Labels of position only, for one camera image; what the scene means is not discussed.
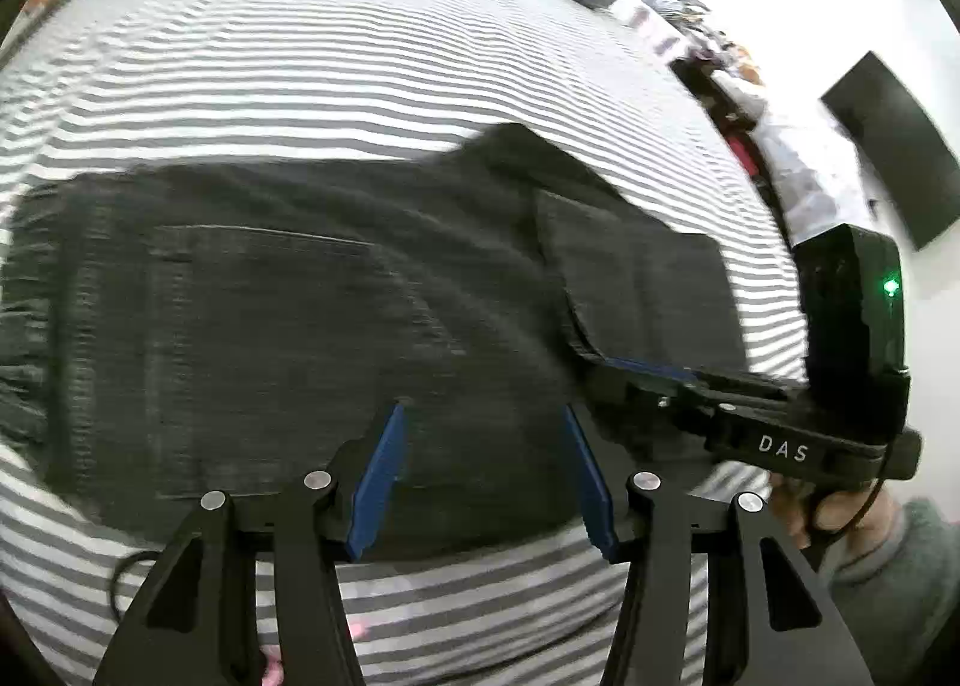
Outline floral crumpled blanket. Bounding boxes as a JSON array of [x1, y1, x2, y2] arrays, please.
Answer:
[[607, 0, 766, 88]]

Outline red box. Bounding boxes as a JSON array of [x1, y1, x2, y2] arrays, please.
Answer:
[[726, 133, 760, 175]]

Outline person's right forearm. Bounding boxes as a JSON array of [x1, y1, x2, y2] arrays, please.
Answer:
[[814, 498, 960, 686]]

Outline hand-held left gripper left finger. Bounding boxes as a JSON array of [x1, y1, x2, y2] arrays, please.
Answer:
[[94, 401, 408, 686]]

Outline person's right hand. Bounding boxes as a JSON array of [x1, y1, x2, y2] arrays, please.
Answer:
[[769, 470, 901, 553]]

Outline white dotted cloth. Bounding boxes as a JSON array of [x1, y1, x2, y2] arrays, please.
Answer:
[[750, 94, 878, 245]]

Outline black wall television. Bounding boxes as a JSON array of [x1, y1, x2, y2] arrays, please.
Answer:
[[821, 52, 960, 252]]

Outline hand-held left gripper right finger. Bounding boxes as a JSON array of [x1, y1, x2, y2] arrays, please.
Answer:
[[566, 405, 875, 686]]

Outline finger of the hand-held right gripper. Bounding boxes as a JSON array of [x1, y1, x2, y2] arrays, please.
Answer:
[[602, 356, 807, 401], [574, 354, 722, 449]]

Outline dark grey denim pants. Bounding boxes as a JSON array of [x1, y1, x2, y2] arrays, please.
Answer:
[[0, 124, 751, 552]]

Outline grey white striped bed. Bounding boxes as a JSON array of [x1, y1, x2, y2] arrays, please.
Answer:
[[0, 0, 811, 686]]

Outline black cable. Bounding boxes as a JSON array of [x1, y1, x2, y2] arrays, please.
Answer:
[[111, 549, 160, 621]]

